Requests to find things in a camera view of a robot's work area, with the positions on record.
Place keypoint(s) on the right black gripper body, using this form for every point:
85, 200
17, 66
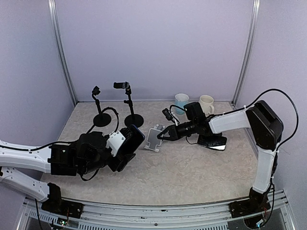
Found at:
192, 129

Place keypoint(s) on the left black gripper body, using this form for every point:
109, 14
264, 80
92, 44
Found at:
118, 164

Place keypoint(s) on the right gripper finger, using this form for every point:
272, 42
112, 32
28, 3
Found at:
167, 138
166, 133

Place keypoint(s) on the grey folding phone stand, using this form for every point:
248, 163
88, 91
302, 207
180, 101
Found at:
152, 142

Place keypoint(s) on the blue phone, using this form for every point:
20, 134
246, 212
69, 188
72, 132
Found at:
133, 139

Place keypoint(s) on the tall black phone stand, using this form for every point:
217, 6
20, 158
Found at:
133, 118

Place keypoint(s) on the black phone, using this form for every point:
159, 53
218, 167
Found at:
214, 142

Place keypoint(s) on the black round-base phone stand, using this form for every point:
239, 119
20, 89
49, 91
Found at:
102, 119

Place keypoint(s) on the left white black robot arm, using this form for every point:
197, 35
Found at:
90, 153

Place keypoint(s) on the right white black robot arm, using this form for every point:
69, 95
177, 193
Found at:
264, 123

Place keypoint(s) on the light blue cup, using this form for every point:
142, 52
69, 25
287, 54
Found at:
181, 100

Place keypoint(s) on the cream ceramic mug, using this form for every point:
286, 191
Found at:
206, 103

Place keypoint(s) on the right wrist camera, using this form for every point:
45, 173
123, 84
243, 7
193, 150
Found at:
170, 116

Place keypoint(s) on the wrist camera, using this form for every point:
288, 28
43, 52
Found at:
170, 116
114, 142

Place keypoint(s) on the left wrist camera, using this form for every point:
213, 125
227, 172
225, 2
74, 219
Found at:
114, 142

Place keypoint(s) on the front aluminium rail base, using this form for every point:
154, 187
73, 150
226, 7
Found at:
208, 216

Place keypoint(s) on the right aluminium frame post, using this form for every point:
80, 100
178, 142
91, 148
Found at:
247, 52

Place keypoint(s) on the aluminium frame post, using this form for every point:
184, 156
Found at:
63, 61
247, 52

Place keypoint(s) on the left aluminium frame post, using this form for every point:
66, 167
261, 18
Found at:
63, 61

